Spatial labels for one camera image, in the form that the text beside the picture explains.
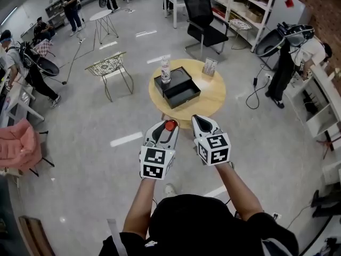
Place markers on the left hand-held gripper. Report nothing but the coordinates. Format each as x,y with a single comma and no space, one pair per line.
153,156

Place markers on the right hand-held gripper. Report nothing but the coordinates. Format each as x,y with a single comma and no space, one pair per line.
213,148

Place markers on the small red object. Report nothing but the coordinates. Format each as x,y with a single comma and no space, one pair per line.
170,125

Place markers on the black box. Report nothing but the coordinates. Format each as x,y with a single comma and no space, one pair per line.
183,76

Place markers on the person's left forearm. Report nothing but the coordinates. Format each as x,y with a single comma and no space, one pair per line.
138,209

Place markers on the person's right forearm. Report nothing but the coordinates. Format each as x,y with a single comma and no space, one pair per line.
239,193

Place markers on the round wooden table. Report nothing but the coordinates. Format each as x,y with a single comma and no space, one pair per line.
213,95

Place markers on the small card stand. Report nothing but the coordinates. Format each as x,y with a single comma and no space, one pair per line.
209,67

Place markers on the clear plastic water bottle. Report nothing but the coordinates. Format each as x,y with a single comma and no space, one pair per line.
165,72

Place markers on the person's black shirt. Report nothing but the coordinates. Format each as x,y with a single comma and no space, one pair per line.
191,223

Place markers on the white power strip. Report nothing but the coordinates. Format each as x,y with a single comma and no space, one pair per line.
276,216
82,40

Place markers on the white cubby shelf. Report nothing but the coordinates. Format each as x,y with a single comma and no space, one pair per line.
319,121

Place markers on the black office chair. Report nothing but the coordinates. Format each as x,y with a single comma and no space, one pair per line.
198,9

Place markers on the dark red stool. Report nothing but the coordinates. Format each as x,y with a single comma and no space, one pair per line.
326,143

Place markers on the white shelf unit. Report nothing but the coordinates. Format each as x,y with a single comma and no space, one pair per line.
263,17

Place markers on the white low cabinet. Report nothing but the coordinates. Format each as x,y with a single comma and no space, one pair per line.
331,172

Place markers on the white round side table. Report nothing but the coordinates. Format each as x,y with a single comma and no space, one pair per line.
100,15

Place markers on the grey metal cabinet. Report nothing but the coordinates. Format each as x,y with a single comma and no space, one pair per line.
282,15

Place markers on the pink armchair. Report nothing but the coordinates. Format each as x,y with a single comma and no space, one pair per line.
18,145

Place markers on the checkered cloth table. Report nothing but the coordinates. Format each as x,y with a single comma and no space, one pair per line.
45,47

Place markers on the red paper tag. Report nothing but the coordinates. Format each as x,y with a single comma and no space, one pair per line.
289,2

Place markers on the wooden bench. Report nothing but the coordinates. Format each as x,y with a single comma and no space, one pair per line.
34,236

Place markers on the grey filing cabinet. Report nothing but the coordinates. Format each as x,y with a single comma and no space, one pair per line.
54,9

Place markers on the ceiling strip light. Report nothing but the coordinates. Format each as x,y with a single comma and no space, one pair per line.
9,16

